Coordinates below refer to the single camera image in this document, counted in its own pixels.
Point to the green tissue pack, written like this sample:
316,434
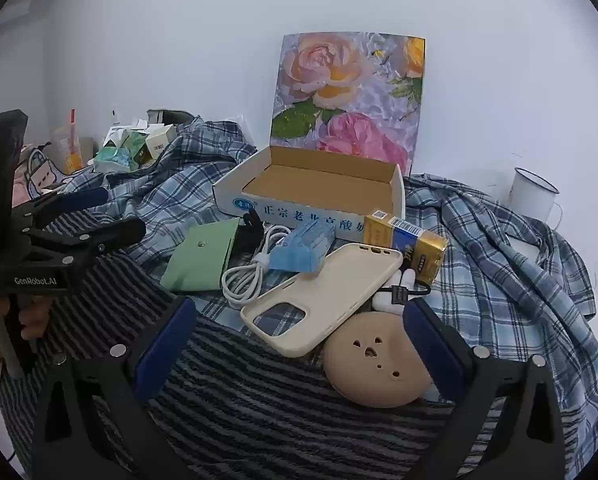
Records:
116,155

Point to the blue transparent plastic box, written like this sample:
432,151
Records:
304,250

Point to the cream phone case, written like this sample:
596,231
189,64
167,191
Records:
339,280

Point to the gold cigarette pack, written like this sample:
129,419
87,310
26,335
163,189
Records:
414,250

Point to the navy white striped sweater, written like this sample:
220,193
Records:
254,410

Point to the beige round compact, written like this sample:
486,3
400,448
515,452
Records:
374,365

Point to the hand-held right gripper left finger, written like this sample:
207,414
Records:
166,345

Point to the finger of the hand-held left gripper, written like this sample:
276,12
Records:
109,235
81,198

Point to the blue plaid shirt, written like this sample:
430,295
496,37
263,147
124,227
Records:
479,260

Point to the white enamel mug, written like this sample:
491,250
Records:
531,195

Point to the cartoon print cloth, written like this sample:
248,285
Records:
39,170

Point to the green wallet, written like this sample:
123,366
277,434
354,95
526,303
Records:
199,255

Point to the plastic cup with straw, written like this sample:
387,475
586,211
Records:
71,145

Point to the white paper carton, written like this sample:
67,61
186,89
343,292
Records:
121,132

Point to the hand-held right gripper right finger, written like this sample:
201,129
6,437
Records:
436,355

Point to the dark grey bag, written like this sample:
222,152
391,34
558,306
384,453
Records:
166,116

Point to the small cream box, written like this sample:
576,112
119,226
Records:
159,142

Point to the person's left hand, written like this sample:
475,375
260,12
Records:
36,317

